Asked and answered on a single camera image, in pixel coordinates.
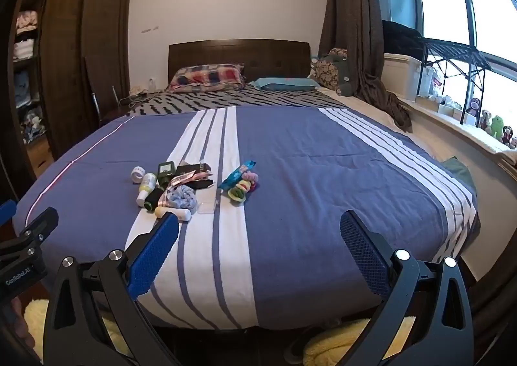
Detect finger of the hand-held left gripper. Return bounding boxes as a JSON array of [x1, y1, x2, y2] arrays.
[[0, 200, 17, 228], [16, 206, 59, 249]]

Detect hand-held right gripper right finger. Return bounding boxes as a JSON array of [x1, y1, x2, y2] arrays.
[[340, 210, 474, 366]]

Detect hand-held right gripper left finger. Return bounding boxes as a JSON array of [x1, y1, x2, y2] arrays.
[[42, 213, 182, 366]]

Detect blue wipes packet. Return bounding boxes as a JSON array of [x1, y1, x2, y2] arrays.
[[217, 160, 258, 191]]

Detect person's left hand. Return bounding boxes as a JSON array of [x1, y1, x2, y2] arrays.
[[10, 297, 37, 354]]

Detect white yellow tube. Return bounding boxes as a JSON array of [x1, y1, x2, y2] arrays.
[[154, 206, 192, 223]]

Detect black bottle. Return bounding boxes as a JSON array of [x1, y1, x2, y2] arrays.
[[144, 187, 165, 213]]

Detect pink checked ribbon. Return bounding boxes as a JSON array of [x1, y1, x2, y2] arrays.
[[157, 178, 179, 210]]

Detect blue scrunchie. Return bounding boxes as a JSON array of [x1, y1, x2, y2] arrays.
[[166, 184, 198, 213]]

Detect clear plastic wrapper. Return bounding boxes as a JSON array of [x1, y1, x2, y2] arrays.
[[197, 197, 221, 215]]

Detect pink striped wrapper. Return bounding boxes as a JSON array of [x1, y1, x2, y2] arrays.
[[170, 171, 213, 186]]

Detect green packet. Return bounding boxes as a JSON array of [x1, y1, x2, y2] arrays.
[[157, 162, 175, 189]]

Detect blue white striped blanket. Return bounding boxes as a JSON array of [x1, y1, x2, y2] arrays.
[[12, 105, 482, 331]]

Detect black carton box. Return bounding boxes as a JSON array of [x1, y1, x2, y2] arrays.
[[175, 162, 213, 178]]

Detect green cloth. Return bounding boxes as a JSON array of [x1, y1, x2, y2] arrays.
[[440, 156, 478, 198]]

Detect stack of folded clothes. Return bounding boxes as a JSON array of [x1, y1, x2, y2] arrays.
[[13, 8, 47, 145]]

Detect grey zebra print sheet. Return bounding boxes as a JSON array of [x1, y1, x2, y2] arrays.
[[125, 87, 349, 117]]

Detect dark wooden wardrobe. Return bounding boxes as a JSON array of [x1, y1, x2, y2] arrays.
[[10, 0, 135, 173]]

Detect white storage box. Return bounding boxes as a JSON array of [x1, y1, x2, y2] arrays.
[[381, 53, 426, 102]]

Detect plaid pillow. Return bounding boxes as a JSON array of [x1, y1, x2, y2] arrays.
[[167, 63, 246, 93]]

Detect brown monkey plush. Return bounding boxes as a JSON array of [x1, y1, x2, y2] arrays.
[[466, 97, 484, 119]]

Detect brown spotted cushion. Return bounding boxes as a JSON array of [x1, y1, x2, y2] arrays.
[[310, 48, 349, 93]]

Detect green frog plush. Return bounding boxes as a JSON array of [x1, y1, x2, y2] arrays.
[[490, 115, 506, 139]]

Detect teal pillow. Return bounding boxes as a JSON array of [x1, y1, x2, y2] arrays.
[[248, 77, 320, 92]]

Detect dark wooden headboard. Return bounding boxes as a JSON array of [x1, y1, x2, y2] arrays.
[[168, 39, 311, 86]]

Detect black folding rack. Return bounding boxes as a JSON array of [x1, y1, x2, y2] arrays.
[[415, 37, 494, 127]]

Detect black cloth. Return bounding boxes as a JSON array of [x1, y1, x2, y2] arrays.
[[381, 19, 434, 60]]

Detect brown curtain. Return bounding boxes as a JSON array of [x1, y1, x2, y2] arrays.
[[318, 0, 413, 133]]

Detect colourful hair ties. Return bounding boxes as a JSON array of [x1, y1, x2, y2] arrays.
[[227, 172, 260, 203]]

